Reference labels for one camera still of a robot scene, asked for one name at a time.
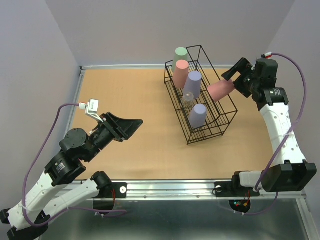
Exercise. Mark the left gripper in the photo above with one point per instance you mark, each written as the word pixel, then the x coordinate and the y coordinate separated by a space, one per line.
pixel 123 128

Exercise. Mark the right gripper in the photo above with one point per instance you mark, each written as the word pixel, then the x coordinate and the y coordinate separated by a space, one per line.
pixel 242 64

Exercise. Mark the red plastic cup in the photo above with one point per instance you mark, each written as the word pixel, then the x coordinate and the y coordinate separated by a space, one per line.
pixel 220 89

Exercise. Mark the large lavender plastic cup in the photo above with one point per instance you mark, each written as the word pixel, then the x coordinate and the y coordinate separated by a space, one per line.
pixel 193 84

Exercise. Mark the black wire dish rack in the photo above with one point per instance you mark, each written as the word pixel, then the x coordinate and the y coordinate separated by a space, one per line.
pixel 219 114

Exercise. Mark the salmon pink plastic cup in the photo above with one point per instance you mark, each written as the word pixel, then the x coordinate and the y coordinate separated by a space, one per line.
pixel 180 73

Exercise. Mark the mint green plastic cup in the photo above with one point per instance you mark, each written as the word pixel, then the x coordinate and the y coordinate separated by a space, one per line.
pixel 181 53

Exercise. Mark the clear plastic cup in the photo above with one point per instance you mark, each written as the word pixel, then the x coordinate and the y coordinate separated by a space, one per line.
pixel 187 100

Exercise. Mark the small lavender plastic cup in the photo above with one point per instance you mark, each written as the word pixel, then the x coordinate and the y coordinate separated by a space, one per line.
pixel 197 116

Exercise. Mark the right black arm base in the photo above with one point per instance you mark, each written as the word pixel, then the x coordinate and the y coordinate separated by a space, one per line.
pixel 226 189

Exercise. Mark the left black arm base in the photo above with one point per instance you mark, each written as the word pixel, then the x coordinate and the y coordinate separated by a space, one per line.
pixel 115 190

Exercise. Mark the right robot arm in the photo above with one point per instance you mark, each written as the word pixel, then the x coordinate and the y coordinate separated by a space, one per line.
pixel 288 169

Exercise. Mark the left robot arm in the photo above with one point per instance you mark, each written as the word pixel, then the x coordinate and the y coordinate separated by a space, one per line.
pixel 30 218

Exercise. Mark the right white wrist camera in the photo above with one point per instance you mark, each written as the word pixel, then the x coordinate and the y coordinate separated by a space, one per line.
pixel 267 55

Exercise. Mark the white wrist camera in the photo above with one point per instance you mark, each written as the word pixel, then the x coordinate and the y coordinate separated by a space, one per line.
pixel 267 55
pixel 91 109

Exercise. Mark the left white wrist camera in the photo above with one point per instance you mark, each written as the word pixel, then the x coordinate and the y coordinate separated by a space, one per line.
pixel 91 109

